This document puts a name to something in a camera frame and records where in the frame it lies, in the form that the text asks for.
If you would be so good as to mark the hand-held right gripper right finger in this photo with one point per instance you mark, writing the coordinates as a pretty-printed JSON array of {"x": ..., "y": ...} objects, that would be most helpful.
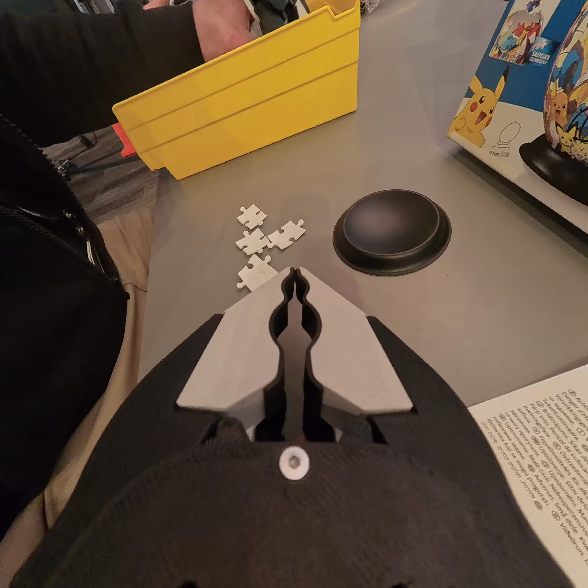
[{"x": 358, "y": 358}]

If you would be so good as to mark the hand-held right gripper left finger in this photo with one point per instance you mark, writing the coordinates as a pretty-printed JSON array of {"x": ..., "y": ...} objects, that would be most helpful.
[{"x": 229, "y": 358}]

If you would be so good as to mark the joined white puzzle pieces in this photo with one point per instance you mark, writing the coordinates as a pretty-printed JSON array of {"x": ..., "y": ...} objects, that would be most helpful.
[
  {"x": 287, "y": 235},
  {"x": 257, "y": 275}
]

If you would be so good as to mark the yellow plastic bin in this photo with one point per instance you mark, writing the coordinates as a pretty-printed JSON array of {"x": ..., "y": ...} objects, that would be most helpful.
[{"x": 248, "y": 101}]

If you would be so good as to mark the single white puzzle piece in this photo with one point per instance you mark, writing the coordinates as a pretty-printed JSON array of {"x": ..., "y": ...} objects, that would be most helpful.
[
  {"x": 251, "y": 217},
  {"x": 251, "y": 242}
]

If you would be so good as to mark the person's left forearm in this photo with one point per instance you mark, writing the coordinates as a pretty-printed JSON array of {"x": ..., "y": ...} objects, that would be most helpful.
[{"x": 92, "y": 69}]

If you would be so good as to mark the black round puzzle stand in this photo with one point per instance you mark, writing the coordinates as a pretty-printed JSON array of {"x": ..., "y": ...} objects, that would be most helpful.
[{"x": 390, "y": 229}]

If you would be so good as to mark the colourful puzzle box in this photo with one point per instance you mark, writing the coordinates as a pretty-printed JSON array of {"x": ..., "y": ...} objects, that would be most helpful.
[{"x": 505, "y": 101}]

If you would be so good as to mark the person's left hand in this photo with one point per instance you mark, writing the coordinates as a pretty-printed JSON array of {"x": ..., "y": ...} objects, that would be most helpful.
[{"x": 225, "y": 32}]

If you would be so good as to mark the person's beige trousers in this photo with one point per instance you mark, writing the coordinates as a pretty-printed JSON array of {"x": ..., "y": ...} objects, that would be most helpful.
[{"x": 133, "y": 257}]

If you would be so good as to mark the person's black jacket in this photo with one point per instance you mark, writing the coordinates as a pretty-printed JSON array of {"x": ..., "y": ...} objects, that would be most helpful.
[{"x": 50, "y": 321}]

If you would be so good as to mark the orange traffic cone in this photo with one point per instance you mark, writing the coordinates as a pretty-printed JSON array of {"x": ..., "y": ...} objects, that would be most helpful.
[{"x": 125, "y": 140}]

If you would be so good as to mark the white printed leaflet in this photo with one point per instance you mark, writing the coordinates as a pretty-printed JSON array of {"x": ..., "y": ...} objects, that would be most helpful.
[{"x": 546, "y": 459}]

